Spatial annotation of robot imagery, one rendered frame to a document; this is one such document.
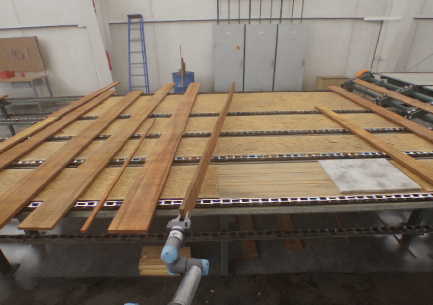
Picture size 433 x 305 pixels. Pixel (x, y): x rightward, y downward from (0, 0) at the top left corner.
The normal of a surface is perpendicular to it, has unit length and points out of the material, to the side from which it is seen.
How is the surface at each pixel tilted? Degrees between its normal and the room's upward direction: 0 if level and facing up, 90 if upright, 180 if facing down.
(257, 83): 90
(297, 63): 90
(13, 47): 90
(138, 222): 0
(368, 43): 86
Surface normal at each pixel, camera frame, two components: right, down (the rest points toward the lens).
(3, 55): 0.01, 0.45
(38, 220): -0.02, -0.89
